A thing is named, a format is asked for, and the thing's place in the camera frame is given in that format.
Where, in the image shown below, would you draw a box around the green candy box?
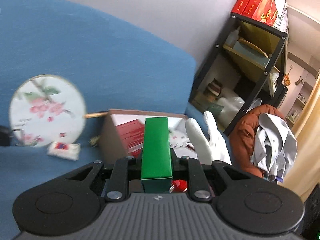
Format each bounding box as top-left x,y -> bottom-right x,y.
140,117 -> 172,193

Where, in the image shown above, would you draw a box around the white gloved hand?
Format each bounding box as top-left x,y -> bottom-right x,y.
185,111 -> 232,165

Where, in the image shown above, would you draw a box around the cardboard storage box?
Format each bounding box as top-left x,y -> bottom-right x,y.
99,109 -> 187,164

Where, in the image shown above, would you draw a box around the red box in storage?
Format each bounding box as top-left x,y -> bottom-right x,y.
116,119 -> 145,157

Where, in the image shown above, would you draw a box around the white tissue packet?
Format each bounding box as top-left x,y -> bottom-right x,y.
47,141 -> 81,161

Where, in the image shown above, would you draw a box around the orange down jacket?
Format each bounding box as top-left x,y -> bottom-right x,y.
229,105 -> 285,178

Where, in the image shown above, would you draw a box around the grey white shirt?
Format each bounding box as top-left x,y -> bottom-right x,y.
250,113 -> 297,183

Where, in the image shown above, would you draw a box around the round floral fan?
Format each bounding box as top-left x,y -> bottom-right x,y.
9,75 -> 107,147

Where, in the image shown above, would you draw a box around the black metal shelf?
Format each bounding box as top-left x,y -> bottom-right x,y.
189,13 -> 288,135

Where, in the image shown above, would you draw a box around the red gift boxes on shelf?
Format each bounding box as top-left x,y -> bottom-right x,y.
232,0 -> 289,32

